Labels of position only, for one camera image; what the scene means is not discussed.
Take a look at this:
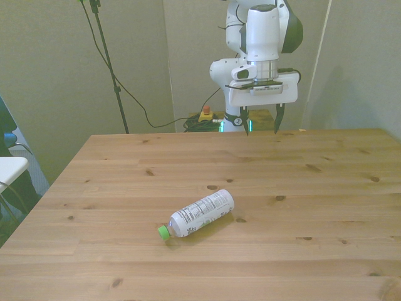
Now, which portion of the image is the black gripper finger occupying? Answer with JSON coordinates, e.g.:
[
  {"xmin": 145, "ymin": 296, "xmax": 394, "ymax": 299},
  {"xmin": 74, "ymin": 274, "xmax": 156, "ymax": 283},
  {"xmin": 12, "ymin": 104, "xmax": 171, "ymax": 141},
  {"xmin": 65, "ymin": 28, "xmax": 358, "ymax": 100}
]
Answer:
[
  {"xmin": 273, "ymin": 103, "xmax": 286, "ymax": 135},
  {"xmin": 240, "ymin": 106, "xmax": 251, "ymax": 137}
]

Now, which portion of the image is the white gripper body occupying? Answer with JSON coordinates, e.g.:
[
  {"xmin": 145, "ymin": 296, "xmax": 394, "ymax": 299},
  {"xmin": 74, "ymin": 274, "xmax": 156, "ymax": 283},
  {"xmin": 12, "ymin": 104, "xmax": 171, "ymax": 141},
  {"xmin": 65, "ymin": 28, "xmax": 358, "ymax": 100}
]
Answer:
[{"xmin": 227, "ymin": 72, "xmax": 299, "ymax": 108}]

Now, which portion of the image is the white bottle with green cap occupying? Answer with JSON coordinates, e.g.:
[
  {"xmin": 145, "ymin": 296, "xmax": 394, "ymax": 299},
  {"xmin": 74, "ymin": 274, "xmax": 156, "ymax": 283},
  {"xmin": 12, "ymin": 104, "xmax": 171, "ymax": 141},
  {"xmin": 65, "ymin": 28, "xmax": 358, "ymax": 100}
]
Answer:
[{"xmin": 157, "ymin": 189, "xmax": 236, "ymax": 241}]

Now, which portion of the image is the yellow emergency stop button box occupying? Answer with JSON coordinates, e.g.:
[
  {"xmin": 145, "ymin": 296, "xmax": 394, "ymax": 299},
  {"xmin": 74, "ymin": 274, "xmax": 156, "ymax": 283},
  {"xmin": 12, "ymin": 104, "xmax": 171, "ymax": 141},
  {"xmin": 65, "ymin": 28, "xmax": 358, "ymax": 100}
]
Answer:
[{"xmin": 199, "ymin": 105, "xmax": 217, "ymax": 124}]

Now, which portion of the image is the white chair seat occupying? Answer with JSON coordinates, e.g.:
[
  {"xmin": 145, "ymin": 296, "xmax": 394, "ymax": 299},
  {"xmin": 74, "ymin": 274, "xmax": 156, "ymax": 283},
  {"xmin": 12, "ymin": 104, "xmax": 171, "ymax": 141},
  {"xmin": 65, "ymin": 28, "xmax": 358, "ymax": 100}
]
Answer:
[{"xmin": 0, "ymin": 156, "xmax": 29, "ymax": 194}]

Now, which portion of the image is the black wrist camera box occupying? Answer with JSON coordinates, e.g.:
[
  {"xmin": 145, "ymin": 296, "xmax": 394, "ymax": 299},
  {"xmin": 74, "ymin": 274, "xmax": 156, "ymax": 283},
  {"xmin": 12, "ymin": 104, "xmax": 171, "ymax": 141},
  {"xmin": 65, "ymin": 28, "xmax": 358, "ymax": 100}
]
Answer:
[{"xmin": 225, "ymin": 79, "xmax": 284, "ymax": 95}]

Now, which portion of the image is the coiled dark cable bundle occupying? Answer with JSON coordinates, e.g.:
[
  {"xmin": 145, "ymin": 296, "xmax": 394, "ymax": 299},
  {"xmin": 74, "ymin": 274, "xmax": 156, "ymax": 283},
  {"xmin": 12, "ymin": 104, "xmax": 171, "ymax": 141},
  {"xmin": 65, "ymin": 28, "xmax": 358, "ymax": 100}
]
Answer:
[{"xmin": 182, "ymin": 114, "xmax": 225, "ymax": 134}]

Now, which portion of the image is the black camera stand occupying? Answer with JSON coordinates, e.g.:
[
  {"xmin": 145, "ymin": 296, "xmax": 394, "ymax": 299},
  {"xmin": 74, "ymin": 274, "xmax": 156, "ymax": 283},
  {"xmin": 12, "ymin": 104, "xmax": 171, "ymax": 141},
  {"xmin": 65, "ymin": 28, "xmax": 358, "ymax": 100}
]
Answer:
[{"xmin": 88, "ymin": 0, "xmax": 130, "ymax": 134}]

